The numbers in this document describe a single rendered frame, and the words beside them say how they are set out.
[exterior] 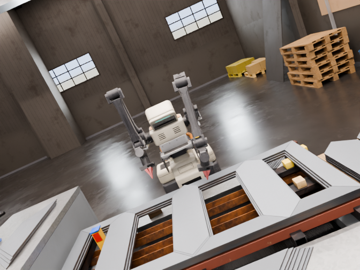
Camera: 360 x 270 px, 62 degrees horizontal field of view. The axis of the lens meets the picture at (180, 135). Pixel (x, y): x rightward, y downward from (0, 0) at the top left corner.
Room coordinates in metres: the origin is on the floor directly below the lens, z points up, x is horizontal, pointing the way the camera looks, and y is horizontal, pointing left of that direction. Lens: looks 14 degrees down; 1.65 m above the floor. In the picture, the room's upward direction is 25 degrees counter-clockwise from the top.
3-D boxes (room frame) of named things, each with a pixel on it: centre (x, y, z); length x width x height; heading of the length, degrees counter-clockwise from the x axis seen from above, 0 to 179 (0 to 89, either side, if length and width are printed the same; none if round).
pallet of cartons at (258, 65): (10.02, -3.32, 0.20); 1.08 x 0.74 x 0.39; 179
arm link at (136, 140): (2.01, 0.29, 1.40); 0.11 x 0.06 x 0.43; 89
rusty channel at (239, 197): (1.72, 0.13, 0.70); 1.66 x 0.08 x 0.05; 86
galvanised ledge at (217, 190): (2.01, -0.09, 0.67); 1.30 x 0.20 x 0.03; 86
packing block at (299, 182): (1.42, -0.47, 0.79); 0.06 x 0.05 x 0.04; 176
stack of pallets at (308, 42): (6.03, -3.20, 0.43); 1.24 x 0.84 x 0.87; 179
